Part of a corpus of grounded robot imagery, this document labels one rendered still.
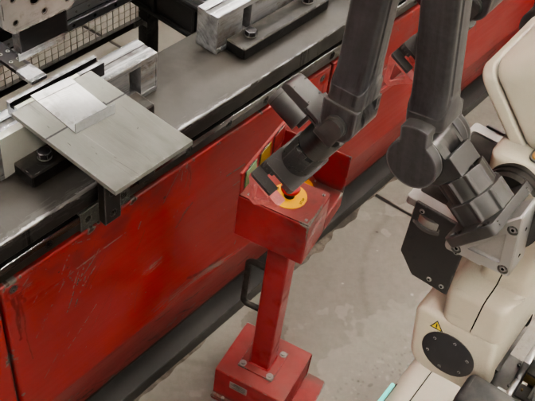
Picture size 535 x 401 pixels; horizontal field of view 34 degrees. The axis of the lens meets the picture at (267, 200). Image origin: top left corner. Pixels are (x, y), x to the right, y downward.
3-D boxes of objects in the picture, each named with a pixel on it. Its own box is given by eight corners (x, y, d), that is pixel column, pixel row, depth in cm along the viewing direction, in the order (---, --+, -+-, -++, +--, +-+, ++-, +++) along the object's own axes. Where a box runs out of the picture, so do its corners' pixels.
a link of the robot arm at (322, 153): (337, 150, 127) (357, 132, 130) (306, 115, 127) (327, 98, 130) (314, 170, 132) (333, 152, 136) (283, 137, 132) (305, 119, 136)
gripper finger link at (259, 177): (229, 192, 141) (255, 168, 134) (255, 170, 146) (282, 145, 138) (257, 223, 141) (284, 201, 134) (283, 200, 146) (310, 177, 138)
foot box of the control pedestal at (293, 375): (293, 441, 222) (299, 417, 214) (209, 396, 229) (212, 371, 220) (326, 383, 235) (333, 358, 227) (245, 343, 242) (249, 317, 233)
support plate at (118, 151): (115, 196, 140) (115, 192, 139) (11, 117, 150) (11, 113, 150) (193, 144, 150) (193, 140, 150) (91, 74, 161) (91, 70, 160)
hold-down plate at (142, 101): (33, 189, 155) (32, 177, 153) (14, 173, 157) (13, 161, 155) (154, 115, 172) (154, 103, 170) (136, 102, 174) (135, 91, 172)
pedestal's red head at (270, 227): (301, 265, 177) (313, 205, 164) (232, 234, 181) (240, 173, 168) (340, 206, 190) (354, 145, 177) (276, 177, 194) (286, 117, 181)
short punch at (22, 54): (22, 64, 147) (17, 17, 140) (15, 59, 147) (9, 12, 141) (68, 41, 152) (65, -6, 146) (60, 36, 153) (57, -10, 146)
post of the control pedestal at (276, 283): (267, 372, 222) (294, 232, 183) (248, 363, 223) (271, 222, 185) (276, 357, 225) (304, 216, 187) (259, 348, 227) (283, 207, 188)
